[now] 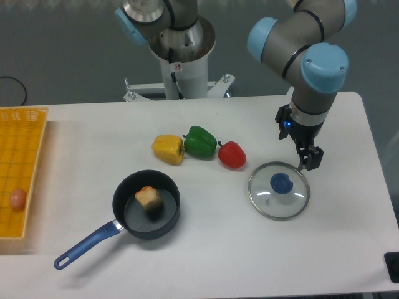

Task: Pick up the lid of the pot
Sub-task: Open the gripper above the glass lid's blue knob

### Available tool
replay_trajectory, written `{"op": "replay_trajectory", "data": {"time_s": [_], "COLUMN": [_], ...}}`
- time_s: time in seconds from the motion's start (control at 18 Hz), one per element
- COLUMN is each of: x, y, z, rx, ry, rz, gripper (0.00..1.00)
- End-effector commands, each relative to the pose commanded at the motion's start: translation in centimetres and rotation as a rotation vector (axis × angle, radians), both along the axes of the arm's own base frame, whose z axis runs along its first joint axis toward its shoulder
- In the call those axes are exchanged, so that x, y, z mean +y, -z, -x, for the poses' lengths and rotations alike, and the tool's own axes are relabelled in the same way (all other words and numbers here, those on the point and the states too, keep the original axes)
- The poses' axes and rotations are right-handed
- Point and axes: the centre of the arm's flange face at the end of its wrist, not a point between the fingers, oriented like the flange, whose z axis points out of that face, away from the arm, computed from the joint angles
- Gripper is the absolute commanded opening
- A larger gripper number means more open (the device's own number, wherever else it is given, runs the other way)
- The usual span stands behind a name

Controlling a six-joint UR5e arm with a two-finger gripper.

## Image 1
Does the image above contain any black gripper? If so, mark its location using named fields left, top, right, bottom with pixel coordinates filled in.
left=275, top=105, right=324, bottom=171

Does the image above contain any glass pot lid blue knob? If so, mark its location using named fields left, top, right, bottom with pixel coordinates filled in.
left=248, top=161, right=310, bottom=221

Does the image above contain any second grey robot arm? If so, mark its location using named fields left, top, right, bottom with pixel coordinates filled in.
left=115, top=0, right=198, bottom=45

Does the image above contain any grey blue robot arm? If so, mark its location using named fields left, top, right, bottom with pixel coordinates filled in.
left=247, top=1, right=357, bottom=171

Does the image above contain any bread piece in pot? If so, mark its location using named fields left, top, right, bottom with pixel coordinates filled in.
left=135, top=186, right=163, bottom=213

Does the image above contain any red bell pepper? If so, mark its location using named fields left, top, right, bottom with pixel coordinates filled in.
left=218, top=141, right=247, bottom=169

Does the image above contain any green bell pepper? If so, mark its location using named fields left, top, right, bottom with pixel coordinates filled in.
left=183, top=125, right=217, bottom=158

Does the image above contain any black table edge fixture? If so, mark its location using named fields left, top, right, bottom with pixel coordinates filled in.
left=384, top=252, right=399, bottom=283

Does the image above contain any yellow bell pepper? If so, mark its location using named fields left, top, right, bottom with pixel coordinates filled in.
left=151, top=135, right=184, bottom=165

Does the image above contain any yellow plastic basket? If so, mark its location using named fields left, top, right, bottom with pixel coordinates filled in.
left=1, top=107, right=48, bottom=240

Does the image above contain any brown egg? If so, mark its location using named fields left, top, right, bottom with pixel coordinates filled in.
left=9, top=188, right=27, bottom=211

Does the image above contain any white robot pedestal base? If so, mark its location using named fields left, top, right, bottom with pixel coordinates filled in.
left=123, top=16, right=236, bottom=102

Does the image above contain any dark saucepan blue handle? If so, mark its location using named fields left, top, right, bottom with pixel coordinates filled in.
left=54, top=170, right=180, bottom=270

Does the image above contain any black pedestal cable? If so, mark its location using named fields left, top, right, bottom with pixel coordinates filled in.
left=168, top=46, right=185, bottom=100

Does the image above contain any black cable on floor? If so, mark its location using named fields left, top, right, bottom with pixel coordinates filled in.
left=0, top=76, right=28, bottom=106

